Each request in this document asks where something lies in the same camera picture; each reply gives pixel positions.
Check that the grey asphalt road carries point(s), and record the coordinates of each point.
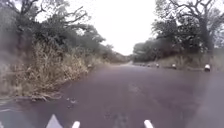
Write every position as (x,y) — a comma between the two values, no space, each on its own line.
(133,96)

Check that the dry grass bank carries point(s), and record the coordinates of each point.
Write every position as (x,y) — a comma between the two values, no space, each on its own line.
(46,71)

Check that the robot's own part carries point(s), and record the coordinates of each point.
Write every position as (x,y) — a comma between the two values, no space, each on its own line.
(148,124)
(76,124)

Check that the row of trees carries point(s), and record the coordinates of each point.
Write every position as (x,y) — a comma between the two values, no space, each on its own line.
(50,30)
(186,33)

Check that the dry grass verge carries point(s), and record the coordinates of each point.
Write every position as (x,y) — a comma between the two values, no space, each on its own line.
(190,61)

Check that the row of roadside marker stones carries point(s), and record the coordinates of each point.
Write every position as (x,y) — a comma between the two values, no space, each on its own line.
(207,67)

